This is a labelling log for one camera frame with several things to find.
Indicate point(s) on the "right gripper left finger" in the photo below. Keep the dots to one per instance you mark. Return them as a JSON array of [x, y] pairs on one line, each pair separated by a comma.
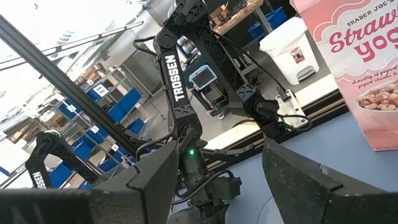
[[149, 193]]

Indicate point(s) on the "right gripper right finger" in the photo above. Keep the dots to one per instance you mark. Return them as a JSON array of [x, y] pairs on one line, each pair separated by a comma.
[[304, 199]]

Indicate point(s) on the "pink strawberry yogurt cereal box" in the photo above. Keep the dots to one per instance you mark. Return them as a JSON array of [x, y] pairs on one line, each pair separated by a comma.
[[357, 62]]

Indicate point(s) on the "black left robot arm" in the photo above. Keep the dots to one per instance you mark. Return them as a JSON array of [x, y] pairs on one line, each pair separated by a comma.
[[175, 81]]

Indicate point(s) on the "background black robot arm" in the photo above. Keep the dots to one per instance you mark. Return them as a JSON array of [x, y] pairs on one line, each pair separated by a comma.
[[46, 143]]

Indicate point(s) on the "blue storage bin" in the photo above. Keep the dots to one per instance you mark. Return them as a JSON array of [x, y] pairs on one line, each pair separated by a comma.
[[124, 104], [136, 126], [60, 174], [82, 149], [112, 161], [93, 94], [70, 109], [98, 135]]

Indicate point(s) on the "metal mounting plate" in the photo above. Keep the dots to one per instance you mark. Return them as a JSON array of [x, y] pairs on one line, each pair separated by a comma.
[[290, 107]]

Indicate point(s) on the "light wooden side board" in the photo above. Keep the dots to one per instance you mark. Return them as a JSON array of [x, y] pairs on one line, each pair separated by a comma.
[[320, 90]]

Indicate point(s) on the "white pedal trash bin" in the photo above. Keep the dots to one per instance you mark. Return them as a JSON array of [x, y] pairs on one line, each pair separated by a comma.
[[290, 53]]

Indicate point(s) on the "large blue storage tote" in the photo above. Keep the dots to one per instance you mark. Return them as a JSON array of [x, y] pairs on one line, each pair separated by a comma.
[[270, 20]]

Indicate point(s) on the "wooden top work table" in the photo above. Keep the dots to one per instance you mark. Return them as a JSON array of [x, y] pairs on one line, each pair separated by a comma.
[[236, 15]]

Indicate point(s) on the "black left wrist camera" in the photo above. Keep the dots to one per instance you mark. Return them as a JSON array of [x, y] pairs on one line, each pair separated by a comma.
[[225, 188]]

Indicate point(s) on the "black table frame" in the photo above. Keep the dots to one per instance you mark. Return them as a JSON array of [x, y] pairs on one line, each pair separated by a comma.
[[329, 107]]

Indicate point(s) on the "black diagonal frame strut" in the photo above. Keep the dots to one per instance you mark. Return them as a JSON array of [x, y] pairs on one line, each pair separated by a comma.
[[62, 81]]

